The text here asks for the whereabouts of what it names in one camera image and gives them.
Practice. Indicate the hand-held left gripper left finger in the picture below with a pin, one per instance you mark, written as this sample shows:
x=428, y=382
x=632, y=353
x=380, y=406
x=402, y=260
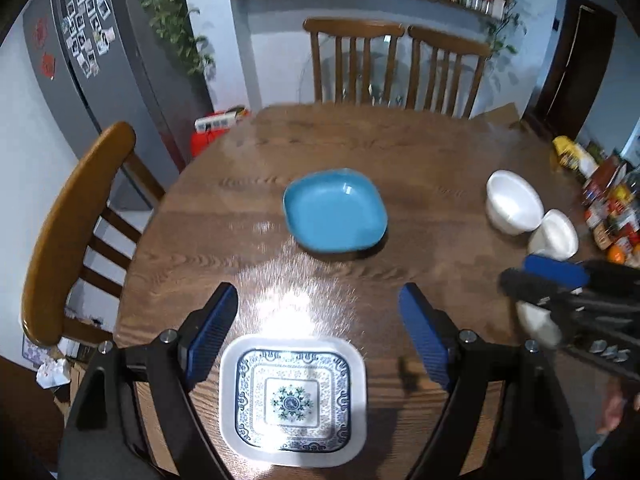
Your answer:
x=212, y=335

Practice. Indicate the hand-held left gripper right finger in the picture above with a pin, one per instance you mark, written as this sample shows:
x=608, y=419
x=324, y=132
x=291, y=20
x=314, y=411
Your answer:
x=425, y=340

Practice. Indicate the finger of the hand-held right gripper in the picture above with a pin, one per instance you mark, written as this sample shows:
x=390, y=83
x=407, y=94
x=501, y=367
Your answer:
x=555, y=271
x=530, y=286

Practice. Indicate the medium white bowl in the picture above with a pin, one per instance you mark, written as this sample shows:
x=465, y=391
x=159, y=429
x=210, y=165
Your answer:
x=555, y=235

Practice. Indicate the small white bowl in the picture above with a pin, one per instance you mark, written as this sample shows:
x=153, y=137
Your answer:
x=540, y=327

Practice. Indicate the large white bowl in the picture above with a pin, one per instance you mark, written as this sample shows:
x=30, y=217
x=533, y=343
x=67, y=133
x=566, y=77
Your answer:
x=515, y=205

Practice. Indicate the patterned white square plate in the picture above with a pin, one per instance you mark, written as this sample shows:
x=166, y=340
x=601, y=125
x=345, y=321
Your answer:
x=292, y=400

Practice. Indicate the blue square plate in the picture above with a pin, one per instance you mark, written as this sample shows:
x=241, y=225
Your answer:
x=335, y=212

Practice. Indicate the person's right hand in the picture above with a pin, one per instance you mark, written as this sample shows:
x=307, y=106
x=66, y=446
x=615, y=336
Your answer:
x=616, y=410

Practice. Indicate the orange fruit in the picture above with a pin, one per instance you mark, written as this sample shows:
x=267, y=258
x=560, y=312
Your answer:
x=618, y=256

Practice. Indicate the yellow snack packet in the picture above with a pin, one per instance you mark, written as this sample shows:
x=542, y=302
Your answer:
x=572, y=155

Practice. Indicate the crumpled white paper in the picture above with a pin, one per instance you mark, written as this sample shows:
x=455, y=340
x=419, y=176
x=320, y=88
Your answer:
x=52, y=374

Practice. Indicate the brown cardboard sheet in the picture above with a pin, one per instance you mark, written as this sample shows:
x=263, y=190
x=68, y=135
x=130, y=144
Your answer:
x=500, y=115

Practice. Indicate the red box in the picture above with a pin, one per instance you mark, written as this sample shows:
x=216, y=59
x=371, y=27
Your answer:
x=200, y=144

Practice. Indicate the wooden chair with curved back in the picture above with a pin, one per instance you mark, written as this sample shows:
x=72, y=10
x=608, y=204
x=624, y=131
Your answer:
x=75, y=200

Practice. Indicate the dark wooden door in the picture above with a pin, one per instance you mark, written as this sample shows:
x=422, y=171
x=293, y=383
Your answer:
x=580, y=65

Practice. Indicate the white and red toy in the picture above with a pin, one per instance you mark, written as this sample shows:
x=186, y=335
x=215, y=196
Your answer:
x=220, y=120

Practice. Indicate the grey refrigerator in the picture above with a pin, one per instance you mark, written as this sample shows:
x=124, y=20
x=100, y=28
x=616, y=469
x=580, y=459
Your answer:
x=135, y=110

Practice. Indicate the climbing green plant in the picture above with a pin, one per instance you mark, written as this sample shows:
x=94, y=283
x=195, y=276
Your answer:
x=505, y=35

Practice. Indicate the wooden slat-back chair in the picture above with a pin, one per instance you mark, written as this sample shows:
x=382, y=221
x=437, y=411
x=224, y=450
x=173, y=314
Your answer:
x=450, y=42
x=350, y=27

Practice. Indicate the trailing green plant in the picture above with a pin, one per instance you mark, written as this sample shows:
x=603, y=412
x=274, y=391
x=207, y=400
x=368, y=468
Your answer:
x=175, y=25

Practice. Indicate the red paper decal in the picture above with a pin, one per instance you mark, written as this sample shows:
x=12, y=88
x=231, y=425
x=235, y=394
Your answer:
x=48, y=66
x=40, y=30

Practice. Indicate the cluster of fridge photo magnets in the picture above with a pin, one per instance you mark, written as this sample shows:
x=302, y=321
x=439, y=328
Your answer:
x=87, y=15

